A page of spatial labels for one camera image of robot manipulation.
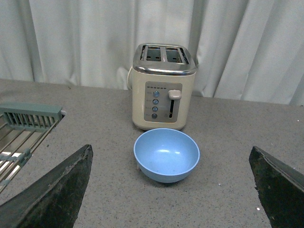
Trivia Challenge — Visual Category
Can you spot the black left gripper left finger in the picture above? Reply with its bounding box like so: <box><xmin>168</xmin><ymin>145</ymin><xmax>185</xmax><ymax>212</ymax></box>
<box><xmin>0</xmin><ymin>144</ymin><xmax>93</xmax><ymax>228</ymax></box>

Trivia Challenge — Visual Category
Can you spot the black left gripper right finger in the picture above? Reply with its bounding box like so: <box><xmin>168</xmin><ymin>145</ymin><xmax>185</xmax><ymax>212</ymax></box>
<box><xmin>249</xmin><ymin>146</ymin><xmax>304</xmax><ymax>228</ymax></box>

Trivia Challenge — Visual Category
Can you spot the blue bowl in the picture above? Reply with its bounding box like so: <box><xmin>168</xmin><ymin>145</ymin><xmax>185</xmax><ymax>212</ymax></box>
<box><xmin>133</xmin><ymin>128</ymin><xmax>200</xmax><ymax>183</ymax></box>

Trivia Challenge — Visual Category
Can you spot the teal metal dish rack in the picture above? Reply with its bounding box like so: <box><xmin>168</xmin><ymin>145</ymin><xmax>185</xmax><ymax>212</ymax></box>
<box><xmin>0</xmin><ymin>102</ymin><xmax>65</xmax><ymax>191</ymax></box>

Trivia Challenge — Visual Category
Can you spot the white curtain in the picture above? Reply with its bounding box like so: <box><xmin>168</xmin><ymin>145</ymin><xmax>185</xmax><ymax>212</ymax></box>
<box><xmin>0</xmin><ymin>0</ymin><xmax>304</xmax><ymax>106</ymax></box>

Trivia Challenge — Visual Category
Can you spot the cream two-slot toaster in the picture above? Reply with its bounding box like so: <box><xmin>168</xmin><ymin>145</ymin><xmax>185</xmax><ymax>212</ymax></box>
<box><xmin>129</xmin><ymin>43</ymin><xmax>196</xmax><ymax>130</ymax></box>

